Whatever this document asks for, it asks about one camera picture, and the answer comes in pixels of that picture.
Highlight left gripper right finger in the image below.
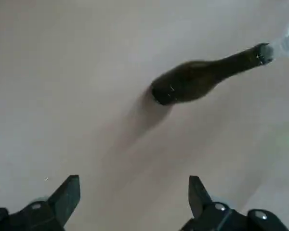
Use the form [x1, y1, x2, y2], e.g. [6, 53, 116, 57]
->
[179, 175, 289, 231]

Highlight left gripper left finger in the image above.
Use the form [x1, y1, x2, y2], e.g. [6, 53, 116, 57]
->
[0, 174, 81, 231]

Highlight dark glass bottle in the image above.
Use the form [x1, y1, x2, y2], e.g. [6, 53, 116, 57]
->
[150, 42, 274, 106]

